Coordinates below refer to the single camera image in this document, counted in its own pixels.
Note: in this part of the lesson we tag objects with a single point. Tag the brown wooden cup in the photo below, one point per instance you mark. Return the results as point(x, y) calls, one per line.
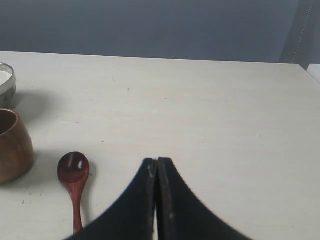
point(16, 147)

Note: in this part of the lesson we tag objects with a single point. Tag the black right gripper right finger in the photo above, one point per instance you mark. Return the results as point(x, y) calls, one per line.
point(181, 215)

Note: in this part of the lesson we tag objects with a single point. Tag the steel bowl of rice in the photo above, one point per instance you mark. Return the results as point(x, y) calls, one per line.
point(7, 84)

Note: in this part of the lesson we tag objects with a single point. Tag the dark red wooden spoon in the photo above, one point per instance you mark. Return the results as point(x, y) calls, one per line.
point(73, 171)

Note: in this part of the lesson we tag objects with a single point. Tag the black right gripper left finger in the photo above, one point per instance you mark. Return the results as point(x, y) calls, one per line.
point(131, 216)

